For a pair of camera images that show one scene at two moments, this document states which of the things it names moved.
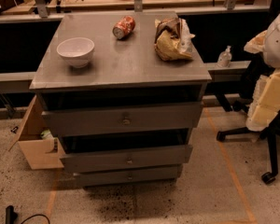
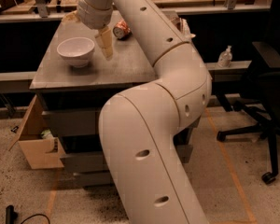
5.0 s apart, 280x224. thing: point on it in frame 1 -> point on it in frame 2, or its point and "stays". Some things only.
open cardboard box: (39, 152) stays
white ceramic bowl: (77, 51) stays
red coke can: (123, 27) stays
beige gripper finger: (257, 44) -> (105, 42)
